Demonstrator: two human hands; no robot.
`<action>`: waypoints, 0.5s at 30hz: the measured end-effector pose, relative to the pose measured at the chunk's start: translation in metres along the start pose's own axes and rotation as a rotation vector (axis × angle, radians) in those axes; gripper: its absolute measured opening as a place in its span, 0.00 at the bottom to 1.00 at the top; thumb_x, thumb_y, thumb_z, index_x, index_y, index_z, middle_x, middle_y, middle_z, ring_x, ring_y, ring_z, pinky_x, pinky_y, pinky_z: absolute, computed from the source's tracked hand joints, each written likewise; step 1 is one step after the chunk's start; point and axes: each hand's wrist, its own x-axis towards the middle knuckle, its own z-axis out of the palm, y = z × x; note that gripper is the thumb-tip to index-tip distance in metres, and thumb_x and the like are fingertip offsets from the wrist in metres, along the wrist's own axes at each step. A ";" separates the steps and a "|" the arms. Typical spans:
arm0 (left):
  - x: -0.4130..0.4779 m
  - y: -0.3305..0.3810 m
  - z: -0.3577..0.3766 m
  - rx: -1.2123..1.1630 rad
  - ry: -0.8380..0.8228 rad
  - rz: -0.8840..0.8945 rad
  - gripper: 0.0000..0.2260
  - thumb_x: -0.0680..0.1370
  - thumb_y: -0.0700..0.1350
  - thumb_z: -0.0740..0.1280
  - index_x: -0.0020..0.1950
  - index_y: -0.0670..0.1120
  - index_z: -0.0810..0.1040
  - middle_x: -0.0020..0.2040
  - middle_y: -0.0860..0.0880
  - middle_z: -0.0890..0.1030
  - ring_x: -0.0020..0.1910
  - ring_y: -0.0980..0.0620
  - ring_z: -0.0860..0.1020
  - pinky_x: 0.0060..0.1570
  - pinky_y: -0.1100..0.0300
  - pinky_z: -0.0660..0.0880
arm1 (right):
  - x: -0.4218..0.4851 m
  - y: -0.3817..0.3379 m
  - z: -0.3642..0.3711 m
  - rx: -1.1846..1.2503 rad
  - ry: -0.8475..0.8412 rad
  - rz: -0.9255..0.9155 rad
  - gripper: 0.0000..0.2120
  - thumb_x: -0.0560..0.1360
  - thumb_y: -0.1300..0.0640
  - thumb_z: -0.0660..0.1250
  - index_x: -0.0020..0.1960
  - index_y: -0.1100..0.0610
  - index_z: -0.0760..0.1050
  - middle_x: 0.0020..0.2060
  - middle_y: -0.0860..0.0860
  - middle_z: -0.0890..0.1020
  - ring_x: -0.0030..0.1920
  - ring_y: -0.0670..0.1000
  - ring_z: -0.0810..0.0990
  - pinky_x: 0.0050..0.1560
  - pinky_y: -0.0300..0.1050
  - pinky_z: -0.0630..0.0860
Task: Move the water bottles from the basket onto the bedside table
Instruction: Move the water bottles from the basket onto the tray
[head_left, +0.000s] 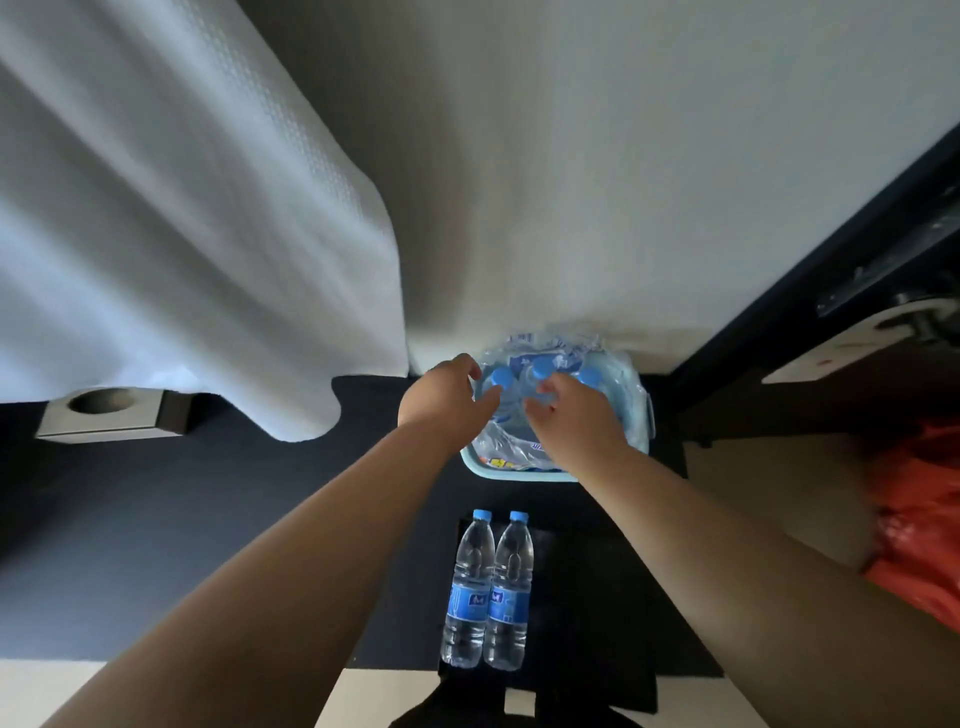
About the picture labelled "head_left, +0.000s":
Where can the black door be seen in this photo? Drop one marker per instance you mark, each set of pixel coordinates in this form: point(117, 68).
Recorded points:
point(787, 330)

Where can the empty beige tissue box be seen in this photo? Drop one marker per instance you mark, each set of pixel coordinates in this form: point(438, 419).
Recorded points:
point(90, 427)

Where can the person's left forearm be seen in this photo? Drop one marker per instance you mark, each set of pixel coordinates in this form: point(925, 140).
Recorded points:
point(285, 600)

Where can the person's black clothing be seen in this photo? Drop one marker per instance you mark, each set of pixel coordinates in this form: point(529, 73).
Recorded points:
point(457, 712)

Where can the clear water bottle blue cap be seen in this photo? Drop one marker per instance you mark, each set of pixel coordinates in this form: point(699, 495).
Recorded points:
point(541, 369)
point(596, 377)
point(499, 379)
point(508, 607)
point(466, 600)

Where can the white door hanger sign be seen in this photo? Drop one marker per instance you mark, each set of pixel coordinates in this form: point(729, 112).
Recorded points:
point(832, 360)

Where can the person's left hand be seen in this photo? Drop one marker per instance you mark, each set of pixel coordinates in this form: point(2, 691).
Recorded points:
point(442, 401)

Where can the person's right forearm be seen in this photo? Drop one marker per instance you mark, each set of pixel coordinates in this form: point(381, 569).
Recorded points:
point(772, 600)

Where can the black table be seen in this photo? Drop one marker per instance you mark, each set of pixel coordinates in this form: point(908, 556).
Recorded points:
point(187, 525)

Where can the white hanging cloth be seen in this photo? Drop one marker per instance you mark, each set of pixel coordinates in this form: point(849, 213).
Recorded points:
point(172, 225)

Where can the metal door lock plate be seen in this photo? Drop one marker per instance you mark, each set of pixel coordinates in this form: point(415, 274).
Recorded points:
point(892, 262)

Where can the light blue plastic basket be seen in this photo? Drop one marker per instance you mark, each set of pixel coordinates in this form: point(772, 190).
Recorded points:
point(517, 474)

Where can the black tray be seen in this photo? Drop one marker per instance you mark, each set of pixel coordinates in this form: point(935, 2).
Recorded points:
point(592, 622)

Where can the red plastic bag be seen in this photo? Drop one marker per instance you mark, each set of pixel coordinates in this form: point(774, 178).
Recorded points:
point(919, 472)
point(919, 577)

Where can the group of water bottles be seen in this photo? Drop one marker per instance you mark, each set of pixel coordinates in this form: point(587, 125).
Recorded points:
point(622, 390)

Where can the person's right hand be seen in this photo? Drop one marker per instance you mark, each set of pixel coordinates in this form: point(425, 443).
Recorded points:
point(585, 427)

